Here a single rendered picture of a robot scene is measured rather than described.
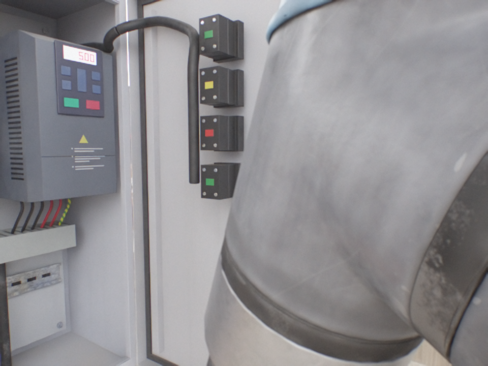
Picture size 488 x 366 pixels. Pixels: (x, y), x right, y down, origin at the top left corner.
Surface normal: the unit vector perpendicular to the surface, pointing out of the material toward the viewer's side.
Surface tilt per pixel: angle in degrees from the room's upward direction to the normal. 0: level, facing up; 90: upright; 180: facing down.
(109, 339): 90
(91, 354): 0
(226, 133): 90
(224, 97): 90
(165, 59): 90
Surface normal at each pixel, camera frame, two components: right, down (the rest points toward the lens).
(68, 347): 0.00, -1.00
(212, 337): -0.91, -0.03
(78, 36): -0.57, 0.07
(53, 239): 0.82, 0.05
